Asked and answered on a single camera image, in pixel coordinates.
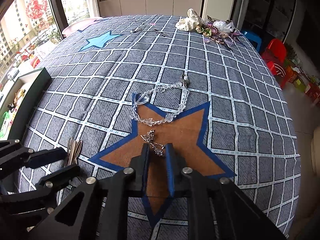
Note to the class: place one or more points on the pile of gift boxes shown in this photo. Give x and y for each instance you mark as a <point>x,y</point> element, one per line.
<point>305,85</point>

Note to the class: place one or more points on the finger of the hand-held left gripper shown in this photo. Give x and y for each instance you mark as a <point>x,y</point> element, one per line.
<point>62,177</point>
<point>47,156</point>

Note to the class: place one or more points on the white lace scrunchie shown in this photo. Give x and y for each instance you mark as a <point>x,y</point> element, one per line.
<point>223,26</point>

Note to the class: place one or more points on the cream dotted scrunchie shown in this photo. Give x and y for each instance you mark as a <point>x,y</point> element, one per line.
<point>190,20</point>

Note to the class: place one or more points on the red plastic chair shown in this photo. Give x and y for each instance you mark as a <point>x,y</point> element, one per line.
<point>276,55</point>

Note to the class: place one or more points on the small silver hair clip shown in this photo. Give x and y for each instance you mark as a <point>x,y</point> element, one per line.
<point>140,29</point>

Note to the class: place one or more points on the black claw hair clip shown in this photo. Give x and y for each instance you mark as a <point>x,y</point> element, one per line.
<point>11,107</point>

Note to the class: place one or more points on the dark green storage box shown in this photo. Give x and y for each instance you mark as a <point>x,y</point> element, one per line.
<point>32,100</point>

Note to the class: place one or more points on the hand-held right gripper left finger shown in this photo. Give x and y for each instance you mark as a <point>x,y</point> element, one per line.
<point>146,160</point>

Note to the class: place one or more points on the light blue star patch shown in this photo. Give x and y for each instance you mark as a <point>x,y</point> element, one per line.
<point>97,42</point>

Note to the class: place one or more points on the pile of purple hair accessories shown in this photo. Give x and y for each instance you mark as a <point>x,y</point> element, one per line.
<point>220,36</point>

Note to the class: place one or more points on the pink star patch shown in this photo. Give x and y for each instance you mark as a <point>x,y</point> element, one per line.
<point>75,26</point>

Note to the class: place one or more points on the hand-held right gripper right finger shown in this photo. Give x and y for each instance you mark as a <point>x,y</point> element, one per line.
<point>170,167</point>

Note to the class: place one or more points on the cream sofa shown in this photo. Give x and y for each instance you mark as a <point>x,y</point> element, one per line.
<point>315,145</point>

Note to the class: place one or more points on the glass door display cabinet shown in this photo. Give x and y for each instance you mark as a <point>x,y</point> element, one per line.
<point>265,5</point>

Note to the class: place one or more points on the blue plastic stool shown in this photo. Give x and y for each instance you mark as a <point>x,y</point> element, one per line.
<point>252,38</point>

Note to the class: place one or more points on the small dark hair clip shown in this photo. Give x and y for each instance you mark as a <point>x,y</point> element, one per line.
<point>159,33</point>

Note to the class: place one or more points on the red paper window decoration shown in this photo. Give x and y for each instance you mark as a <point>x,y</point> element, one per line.
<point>37,7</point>

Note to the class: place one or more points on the green floral scrunchie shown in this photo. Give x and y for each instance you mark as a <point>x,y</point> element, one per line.
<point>206,31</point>

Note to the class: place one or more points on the brown star patch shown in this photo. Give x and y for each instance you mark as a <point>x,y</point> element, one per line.
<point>185,130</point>

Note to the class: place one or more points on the silver rhinestone hair clip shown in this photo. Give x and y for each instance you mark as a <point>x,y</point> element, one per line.
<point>150,136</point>

